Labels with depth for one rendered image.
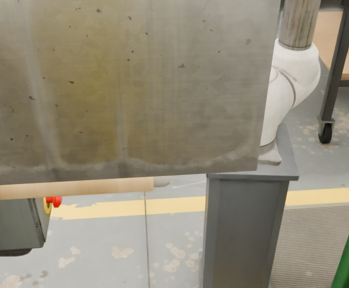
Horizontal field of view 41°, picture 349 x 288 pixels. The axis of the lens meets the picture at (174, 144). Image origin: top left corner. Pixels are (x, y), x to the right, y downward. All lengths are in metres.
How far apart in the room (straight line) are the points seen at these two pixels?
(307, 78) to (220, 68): 1.21
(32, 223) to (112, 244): 1.27
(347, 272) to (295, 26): 0.69
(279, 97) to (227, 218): 0.44
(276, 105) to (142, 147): 1.06
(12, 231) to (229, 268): 1.00
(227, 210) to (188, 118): 1.22
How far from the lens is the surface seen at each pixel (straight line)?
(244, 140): 0.32
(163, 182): 0.52
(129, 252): 2.09
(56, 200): 0.91
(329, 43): 2.92
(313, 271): 2.10
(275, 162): 1.43
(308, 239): 2.21
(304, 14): 1.42
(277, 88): 1.34
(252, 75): 0.29
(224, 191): 1.45
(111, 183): 0.52
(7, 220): 0.88
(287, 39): 1.45
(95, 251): 2.11
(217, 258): 1.68
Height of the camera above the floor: 1.60
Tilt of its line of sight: 37 degrees down
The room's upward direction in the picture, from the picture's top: straight up
